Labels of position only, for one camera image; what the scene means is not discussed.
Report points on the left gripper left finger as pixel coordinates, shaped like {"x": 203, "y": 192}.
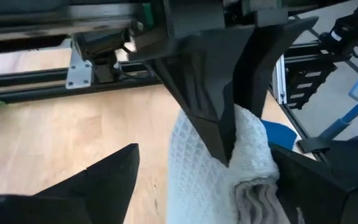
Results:
{"x": 98, "y": 193}

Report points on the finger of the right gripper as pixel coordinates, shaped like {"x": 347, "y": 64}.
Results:
{"x": 266, "y": 62}
{"x": 204, "y": 93}

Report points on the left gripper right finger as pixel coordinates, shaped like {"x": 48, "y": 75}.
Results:
{"x": 315, "y": 199}

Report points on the blue wavy sponge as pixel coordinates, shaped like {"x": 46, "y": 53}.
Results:
{"x": 278, "y": 133}

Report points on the grey waffle towel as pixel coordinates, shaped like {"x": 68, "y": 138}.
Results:
{"x": 197, "y": 174}

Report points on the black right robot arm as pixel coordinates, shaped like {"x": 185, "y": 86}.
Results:
{"x": 57, "y": 18}

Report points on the silver aluminium rail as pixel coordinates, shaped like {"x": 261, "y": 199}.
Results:
{"x": 279, "y": 77}

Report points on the black slotted bracket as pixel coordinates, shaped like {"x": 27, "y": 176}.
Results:
{"x": 294, "y": 93}

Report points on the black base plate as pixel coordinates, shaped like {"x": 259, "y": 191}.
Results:
{"x": 314, "y": 144}

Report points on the black clamp mount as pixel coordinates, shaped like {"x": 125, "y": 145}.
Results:
{"x": 343, "y": 31}

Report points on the silver mounting bracket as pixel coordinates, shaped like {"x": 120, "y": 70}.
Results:
{"x": 79, "y": 73}

